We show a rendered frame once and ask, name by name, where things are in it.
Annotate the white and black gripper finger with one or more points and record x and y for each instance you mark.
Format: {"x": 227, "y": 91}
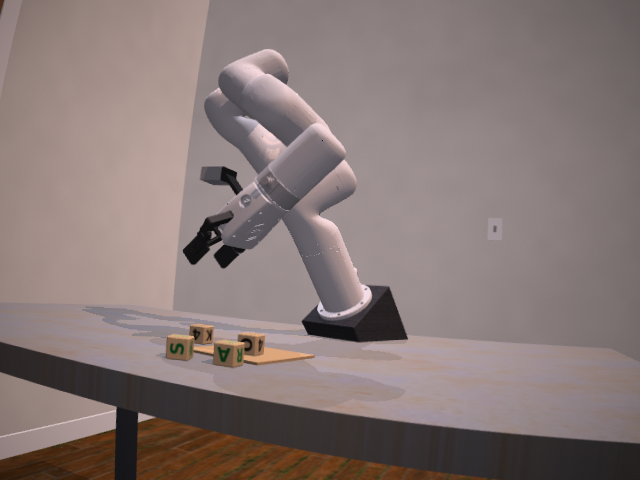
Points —
{"x": 226, "y": 254}
{"x": 199, "y": 246}

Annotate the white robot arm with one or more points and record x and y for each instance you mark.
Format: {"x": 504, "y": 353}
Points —
{"x": 304, "y": 179}

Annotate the tan flat mat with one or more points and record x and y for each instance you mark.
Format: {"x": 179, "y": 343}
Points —
{"x": 270, "y": 355}

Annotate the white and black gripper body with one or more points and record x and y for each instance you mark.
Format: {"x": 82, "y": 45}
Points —
{"x": 255, "y": 215}

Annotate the wooden letter block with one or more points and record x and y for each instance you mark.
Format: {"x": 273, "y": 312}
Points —
{"x": 228, "y": 353}
{"x": 203, "y": 333}
{"x": 254, "y": 343}
{"x": 179, "y": 347}

